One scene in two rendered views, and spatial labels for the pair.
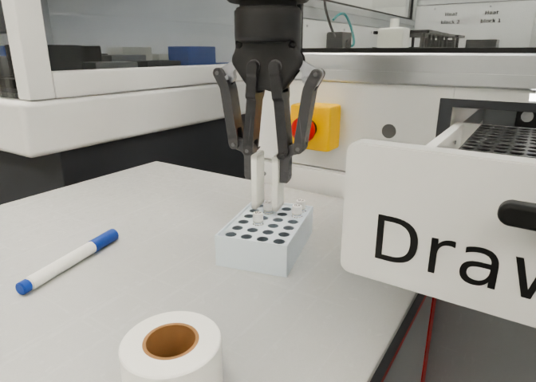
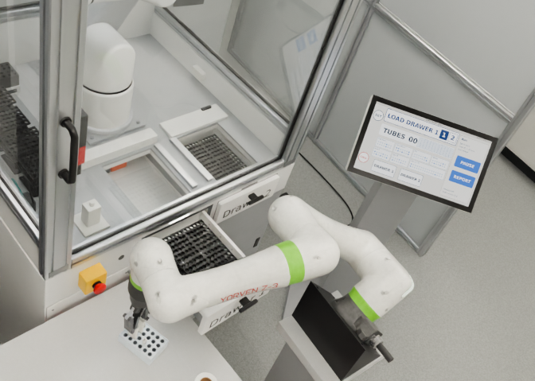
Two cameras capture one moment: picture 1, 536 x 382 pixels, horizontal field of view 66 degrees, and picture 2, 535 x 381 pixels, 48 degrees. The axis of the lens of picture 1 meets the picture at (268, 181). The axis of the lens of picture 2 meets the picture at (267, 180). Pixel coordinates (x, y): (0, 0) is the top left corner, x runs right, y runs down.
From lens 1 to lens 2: 1.76 m
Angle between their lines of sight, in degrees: 78
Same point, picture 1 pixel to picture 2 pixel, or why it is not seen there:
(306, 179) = (80, 295)
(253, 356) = (200, 369)
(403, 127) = (126, 253)
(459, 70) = (147, 227)
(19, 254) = not seen: outside the picture
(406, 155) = (218, 311)
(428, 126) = not seen: hidden behind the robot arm
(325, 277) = (171, 335)
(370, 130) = (113, 262)
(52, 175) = not seen: outside the picture
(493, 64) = (159, 222)
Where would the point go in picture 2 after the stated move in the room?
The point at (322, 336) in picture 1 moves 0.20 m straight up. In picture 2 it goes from (198, 350) to (211, 316)
